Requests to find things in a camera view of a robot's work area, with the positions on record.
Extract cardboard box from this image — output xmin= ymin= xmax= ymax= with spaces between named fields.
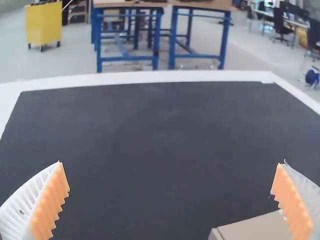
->
xmin=207 ymin=209 xmax=294 ymax=240

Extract blue frame table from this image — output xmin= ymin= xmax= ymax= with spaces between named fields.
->
xmin=90 ymin=0 xmax=169 ymax=74
xmin=168 ymin=0 xmax=233 ymax=71

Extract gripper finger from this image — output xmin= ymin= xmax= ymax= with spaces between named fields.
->
xmin=0 ymin=159 xmax=72 ymax=240
xmin=269 ymin=158 xmax=320 ymax=240

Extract black office chair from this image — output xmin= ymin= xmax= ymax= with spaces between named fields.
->
xmin=272 ymin=6 xmax=297 ymax=47

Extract black mat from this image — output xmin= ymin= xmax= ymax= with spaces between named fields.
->
xmin=0 ymin=80 xmax=320 ymax=240

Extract yellow wheeled cart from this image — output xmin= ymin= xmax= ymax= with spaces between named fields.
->
xmin=24 ymin=0 xmax=64 ymax=53

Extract blue cable reel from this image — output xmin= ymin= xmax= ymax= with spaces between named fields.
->
xmin=304 ymin=65 xmax=320 ymax=91

